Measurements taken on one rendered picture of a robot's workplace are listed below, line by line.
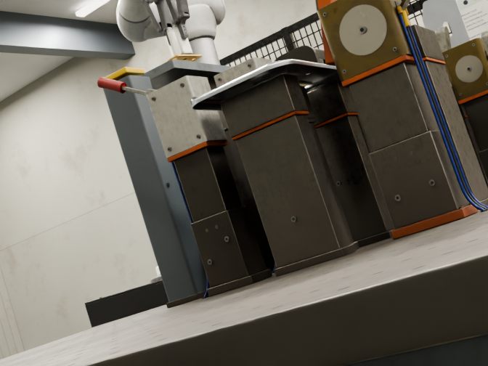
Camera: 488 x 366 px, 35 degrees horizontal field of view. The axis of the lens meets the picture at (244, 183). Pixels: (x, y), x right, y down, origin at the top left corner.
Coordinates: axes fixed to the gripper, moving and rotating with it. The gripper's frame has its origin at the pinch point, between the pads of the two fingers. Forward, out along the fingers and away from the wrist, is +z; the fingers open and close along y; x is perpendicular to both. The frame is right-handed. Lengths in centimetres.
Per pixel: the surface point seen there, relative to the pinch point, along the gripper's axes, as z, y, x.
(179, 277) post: 51, 7, -29
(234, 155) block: 28.8, 4.7, 0.7
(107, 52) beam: -272, -615, 557
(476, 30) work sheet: 1, 16, 129
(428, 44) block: 26, 57, -3
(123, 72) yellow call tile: 10.7, 8.7, -28.1
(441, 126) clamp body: 43, 65, -25
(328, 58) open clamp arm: 27, 53, -29
